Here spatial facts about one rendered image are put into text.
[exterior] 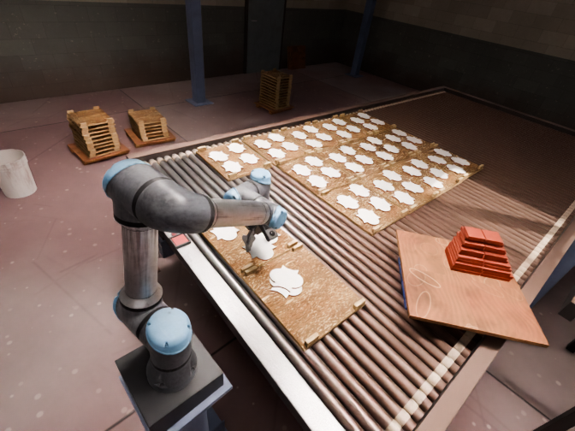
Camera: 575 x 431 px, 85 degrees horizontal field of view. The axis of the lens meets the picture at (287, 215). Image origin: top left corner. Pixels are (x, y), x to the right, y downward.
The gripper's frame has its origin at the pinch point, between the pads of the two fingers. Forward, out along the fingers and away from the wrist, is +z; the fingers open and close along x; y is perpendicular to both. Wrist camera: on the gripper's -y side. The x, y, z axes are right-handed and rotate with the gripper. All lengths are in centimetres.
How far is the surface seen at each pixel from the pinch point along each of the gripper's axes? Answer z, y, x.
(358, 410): 15, -66, 7
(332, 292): 12.5, -29.6, -17.8
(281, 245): 12.1, 4.6, -17.0
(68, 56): 44, 525, -26
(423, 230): 15, -28, -96
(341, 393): 15, -59, 8
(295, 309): 12.5, -26.6, 0.4
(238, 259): 12.1, 8.3, 4.9
